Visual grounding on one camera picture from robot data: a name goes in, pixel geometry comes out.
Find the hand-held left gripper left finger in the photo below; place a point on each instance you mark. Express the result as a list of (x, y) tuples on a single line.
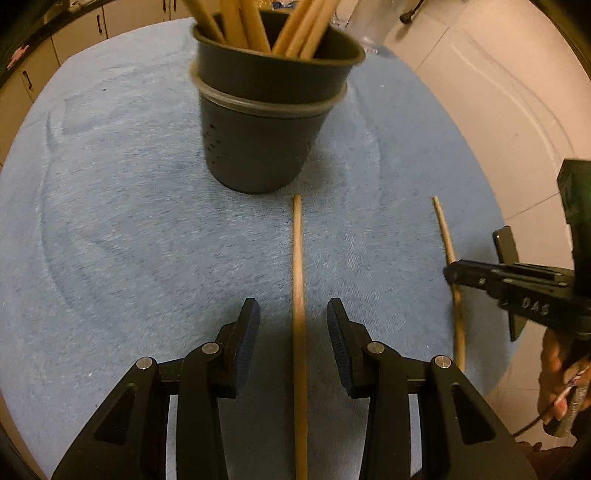
[(249, 332)]

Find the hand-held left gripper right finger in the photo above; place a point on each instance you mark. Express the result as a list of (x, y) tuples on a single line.
[(336, 332)]

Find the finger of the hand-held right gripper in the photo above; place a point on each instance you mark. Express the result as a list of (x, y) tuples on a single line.
[(475, 276)]

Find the light wooden chopstick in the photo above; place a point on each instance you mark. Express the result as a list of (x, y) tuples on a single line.
[(299, 277), (445, 235)]

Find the black utensil holder cup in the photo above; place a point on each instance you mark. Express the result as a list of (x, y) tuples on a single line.
[(258, 152)]

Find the bundle of chopsticks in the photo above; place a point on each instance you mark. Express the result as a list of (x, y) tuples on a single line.
[(235, 23)]

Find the person's right hand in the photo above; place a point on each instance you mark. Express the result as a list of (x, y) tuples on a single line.
[(554, 374)]

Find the blue terry towel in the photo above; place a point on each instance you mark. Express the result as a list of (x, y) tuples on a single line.
[(138, 230)]

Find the clear glass mug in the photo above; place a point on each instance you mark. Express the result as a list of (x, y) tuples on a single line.
[(369, 23)]

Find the pink sponge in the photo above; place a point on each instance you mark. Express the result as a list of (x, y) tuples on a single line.
[(17, 56)]

